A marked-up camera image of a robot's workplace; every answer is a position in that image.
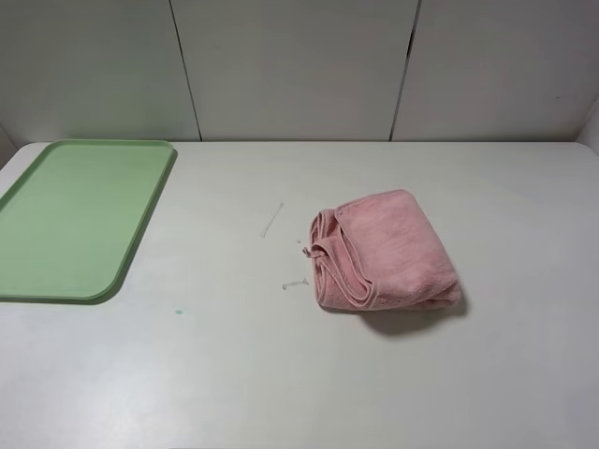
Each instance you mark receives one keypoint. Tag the pink terry towel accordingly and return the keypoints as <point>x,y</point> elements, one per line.
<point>380,253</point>

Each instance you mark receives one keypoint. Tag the green plastic tray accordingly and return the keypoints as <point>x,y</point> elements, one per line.
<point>72,222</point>

